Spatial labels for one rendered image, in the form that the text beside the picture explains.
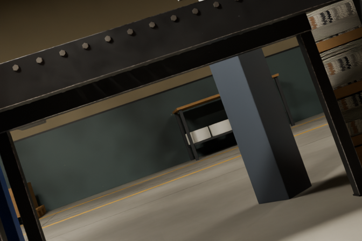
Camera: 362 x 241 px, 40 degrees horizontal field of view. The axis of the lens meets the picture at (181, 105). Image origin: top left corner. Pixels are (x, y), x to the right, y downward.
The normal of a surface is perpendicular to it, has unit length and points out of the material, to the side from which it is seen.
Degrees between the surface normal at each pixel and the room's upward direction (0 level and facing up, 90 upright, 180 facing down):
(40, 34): 90
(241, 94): 90
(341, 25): 91
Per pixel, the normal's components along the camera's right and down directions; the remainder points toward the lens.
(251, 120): -0.71, 0.21
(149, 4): 0.11, -0.10
